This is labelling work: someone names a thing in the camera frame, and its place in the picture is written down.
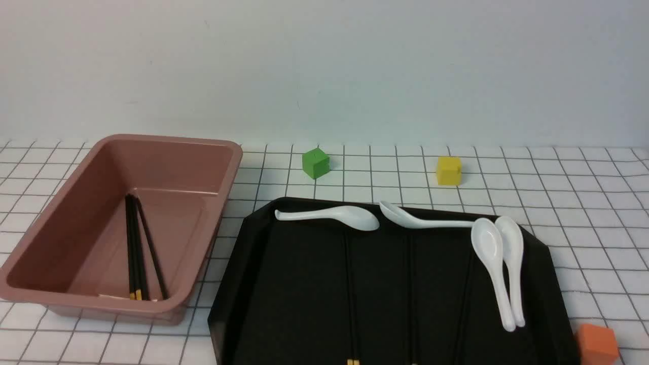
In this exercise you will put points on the pink plastic bin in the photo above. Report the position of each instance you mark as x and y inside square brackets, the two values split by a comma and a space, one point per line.
[73, 259]

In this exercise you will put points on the black gold band chopstick tray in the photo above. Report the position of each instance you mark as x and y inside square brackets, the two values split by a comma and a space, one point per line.
[351, 357]

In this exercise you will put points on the white spoon top middle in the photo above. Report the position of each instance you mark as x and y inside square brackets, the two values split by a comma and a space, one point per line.
[404, 219]

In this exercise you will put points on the yellow cube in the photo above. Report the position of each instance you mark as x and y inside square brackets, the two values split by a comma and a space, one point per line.
[448, 171]

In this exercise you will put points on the white spoon upright right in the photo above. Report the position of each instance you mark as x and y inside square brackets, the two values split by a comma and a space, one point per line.
[513, 251]

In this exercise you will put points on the white spoon upright left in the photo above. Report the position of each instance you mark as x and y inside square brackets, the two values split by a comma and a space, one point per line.
[488, 245]

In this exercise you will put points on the black chopstick tray right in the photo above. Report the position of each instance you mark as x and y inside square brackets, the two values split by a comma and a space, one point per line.
[468, 283]

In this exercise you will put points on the orange cube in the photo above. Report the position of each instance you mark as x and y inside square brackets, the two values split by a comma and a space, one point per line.
[597, 344]

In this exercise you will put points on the black chopstick tray middle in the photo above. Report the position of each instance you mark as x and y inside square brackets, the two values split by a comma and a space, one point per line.
[412, 309]

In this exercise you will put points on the plain black chopstick bin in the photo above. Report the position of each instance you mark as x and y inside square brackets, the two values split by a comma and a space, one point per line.
[152, 250]

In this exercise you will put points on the white spoon upright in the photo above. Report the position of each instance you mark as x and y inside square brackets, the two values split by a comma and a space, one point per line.
[513, 251]
[488, 245]

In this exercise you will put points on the black octagonal tray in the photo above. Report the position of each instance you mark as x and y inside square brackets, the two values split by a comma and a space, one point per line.
[283, 296]

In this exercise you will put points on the green cube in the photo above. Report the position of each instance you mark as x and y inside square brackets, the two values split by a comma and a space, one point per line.
[316, 163]

